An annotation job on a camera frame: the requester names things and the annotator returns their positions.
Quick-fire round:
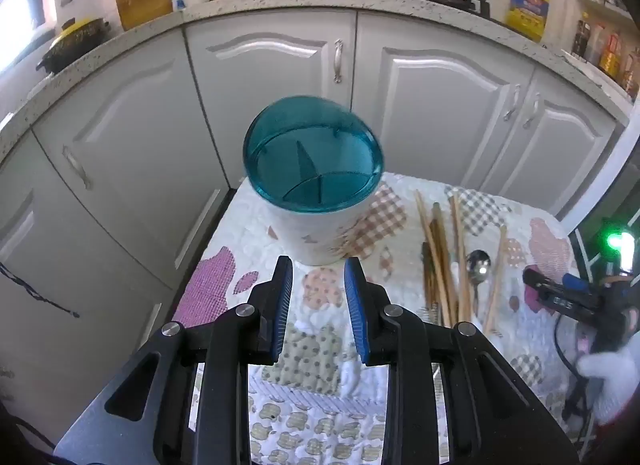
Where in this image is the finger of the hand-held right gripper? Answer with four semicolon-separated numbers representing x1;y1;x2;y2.
560;272;601;296
522;267;603;316

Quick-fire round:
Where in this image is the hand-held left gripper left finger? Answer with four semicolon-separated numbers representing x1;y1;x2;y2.
52;255;294;465

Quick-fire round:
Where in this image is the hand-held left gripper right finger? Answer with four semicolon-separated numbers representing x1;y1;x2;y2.
344;257;581;465

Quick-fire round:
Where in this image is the light wooden chopstick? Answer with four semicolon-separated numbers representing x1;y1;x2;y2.
430;218;451;327
482;225;508;335
432;202;460;323
450;192;474;325

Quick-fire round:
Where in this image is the dark brown wooden utensil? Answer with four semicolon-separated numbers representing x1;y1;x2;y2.
421;242;436;318

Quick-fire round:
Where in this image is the metal spoon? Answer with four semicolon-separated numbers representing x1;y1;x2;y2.
466;249;493;318

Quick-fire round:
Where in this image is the wooden chopsticks bundle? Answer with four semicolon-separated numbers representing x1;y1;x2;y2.
415;189;456;328

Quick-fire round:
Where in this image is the floral utensil holder teal lid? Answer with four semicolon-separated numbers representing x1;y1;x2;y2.
242;94;386;267

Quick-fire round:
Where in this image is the person's right hand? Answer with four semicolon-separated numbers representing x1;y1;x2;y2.
577;307;640;426

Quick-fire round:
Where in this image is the patchwork quilted cloth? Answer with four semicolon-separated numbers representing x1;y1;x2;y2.
172;170;593;465

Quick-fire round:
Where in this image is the dark framed glass door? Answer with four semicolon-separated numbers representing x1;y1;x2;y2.
570;125;640;271

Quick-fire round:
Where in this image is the white cabinet door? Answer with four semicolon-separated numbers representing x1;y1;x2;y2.
31;28;236;291
184;10;359;188
462;68;618;223
0;132;173;446
351;12;537;191

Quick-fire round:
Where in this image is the group of seasoning bottles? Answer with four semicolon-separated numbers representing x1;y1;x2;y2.
570;0;640;98

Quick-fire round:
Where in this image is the yellow cooking oil bottle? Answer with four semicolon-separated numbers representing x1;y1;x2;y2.
504;0;551;43

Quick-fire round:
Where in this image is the speckled stone countertop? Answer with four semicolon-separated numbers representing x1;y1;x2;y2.
0;0;633;161

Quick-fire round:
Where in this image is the black casserole with yellow lid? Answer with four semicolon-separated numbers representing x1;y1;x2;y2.
36;18;112;75

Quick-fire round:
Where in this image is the bright window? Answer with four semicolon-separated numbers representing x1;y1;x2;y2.
0;0;43;63

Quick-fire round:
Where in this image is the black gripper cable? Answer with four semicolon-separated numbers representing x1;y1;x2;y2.
554;317;591;446

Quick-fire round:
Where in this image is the black cord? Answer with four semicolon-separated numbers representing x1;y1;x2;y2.
0;261;81;320

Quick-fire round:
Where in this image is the white wall shelf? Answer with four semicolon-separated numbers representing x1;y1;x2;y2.
560;0;640;106

